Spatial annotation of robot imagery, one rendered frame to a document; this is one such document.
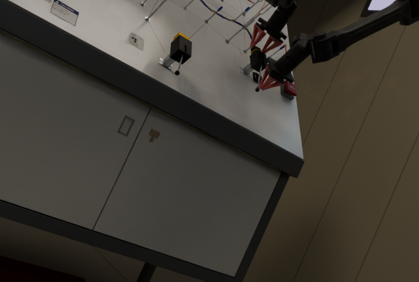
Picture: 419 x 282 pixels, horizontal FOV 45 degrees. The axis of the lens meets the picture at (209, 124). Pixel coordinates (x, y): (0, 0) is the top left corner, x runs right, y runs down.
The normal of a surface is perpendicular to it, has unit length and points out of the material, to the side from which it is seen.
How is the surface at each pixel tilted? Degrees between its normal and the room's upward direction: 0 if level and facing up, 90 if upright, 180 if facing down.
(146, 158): 90
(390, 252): 90
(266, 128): 50
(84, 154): 90
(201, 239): 90
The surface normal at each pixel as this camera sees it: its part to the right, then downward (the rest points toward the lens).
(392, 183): -0.70, -0.37
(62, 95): 0.48, 0.15
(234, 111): 0.64, -0.47
